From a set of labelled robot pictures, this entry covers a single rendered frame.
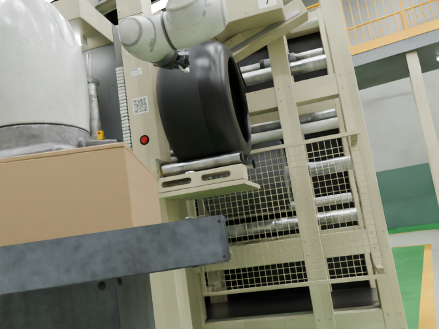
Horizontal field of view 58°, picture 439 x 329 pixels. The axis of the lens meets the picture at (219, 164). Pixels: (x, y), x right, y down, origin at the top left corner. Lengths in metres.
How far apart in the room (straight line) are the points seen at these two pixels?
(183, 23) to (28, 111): 0.58
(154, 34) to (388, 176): 9.64
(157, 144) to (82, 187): 1.29
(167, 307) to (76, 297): 1.27
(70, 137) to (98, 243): 0.27
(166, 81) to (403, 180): 9.21
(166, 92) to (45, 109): 1.02
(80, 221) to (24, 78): 0.22
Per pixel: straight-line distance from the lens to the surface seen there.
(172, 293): 1.73
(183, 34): 1.08
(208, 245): 0.34
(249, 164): 1.82
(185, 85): 1.55
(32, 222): 0.49
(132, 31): 1.07
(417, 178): 10.45
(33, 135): 0.57
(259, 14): 2.10
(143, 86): 1.84
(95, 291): 0.48
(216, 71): 1.55
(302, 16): 2.23
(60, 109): 0.59
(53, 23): 0.65
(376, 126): 10.64
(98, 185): 0.47
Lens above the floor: 0.64
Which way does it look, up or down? 9 degrees up
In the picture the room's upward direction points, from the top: 8 degrees counter-clockwise
